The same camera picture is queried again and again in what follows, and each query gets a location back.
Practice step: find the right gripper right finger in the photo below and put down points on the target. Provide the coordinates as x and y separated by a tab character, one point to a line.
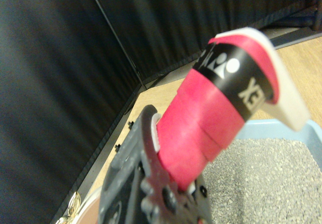
161	183

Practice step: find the black curtain stand pole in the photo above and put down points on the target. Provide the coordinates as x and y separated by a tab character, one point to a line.
115	34

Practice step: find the blue litter tray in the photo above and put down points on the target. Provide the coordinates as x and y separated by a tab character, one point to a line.
264	183

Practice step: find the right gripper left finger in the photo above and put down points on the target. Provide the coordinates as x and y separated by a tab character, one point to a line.
123	173

